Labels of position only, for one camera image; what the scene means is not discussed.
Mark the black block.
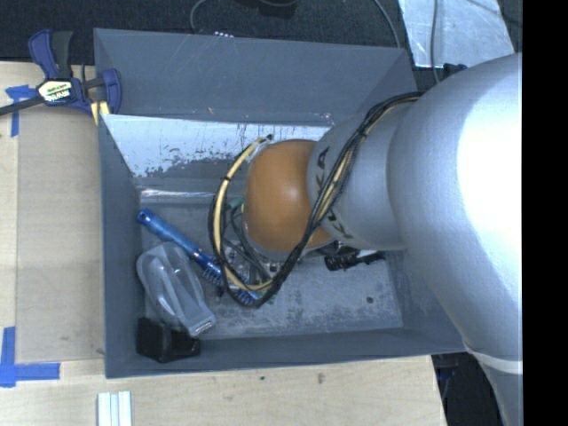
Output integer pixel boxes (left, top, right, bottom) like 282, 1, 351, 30
134, 316, 202, 365

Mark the black cylinder on white bracket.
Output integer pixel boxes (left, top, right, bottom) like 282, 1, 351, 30
323, 246, 386, 272

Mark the blue metal tool with springs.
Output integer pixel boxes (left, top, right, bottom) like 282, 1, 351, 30
135, 209, 260, 309

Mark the grey metal bin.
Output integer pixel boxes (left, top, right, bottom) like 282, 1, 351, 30
92, 27, 468, 379

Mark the pale wood board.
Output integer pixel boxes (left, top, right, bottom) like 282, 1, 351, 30
15, 107, 107, 364

